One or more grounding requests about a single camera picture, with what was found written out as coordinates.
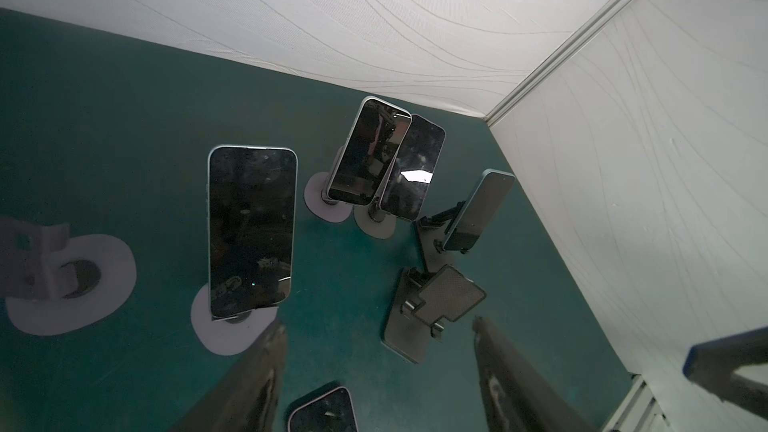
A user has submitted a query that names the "pink phone on back stand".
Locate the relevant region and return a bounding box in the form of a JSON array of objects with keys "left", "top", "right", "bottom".
[{"left": 379, "top": 114, "right": 446, "bottom": 221}]

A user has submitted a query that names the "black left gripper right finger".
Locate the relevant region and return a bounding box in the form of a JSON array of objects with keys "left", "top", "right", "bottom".
[{"left": 472, "top": 317, "right": 594, "bottom": 431}]

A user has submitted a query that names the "purple phone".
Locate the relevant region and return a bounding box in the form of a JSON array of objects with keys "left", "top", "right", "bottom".
[{"left": 286, "top": 386, "right": 359, "bottom": 432}]

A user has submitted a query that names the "aluminium corner frame post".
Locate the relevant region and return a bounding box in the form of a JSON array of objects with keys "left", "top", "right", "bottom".
[{"left": 484, "top": 0, "right": 635, "bottom": 127}]

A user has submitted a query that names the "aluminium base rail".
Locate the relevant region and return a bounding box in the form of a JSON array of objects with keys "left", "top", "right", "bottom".
[{"left": 601, "top": 374, "right": 674, "bottom": 432}]

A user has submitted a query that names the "black folding phone stand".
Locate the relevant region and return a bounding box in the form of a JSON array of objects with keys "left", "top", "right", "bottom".
[{"left": 382, "top": 265, "right": 487, "bottom": 364}]

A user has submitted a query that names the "round grey stand back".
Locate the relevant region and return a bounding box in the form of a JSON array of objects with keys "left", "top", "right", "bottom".
[{"left": 353, "top": 203, "right": 397, "bottom": 240}]

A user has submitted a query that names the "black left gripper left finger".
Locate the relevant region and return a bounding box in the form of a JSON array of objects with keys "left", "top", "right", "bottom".
[{"left": 170, "top": 320, "right": 287, "bottom": 431}]

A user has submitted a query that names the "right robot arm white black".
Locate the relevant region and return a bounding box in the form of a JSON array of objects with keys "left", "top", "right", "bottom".
[{"left": 682, "top": 327, "right": 767, "bottom": 420}]

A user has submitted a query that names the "teal phone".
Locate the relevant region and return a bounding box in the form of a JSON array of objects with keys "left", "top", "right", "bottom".
[{"left": 442, "top": 169, "right": 516, "bottom": 253}]

